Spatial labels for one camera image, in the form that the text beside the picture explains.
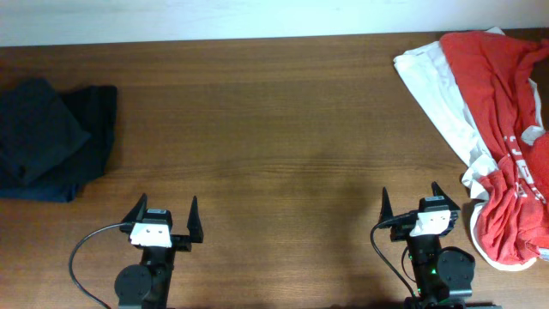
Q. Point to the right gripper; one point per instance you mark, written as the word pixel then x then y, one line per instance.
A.
pixel 399 233

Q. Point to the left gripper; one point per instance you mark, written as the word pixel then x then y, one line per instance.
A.
pixel 181 244

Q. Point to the red printed t-shirt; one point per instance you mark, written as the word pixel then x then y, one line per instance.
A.
pixel 492 72

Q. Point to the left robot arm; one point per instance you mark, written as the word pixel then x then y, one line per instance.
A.
pixel 147 284

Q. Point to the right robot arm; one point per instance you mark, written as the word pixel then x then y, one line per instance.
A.
pixel 443 275

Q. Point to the white t-shirt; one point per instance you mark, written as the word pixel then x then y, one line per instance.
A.
pixel 428 76

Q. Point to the folded dark navy garment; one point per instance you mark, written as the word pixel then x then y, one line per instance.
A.
pixel 52 144

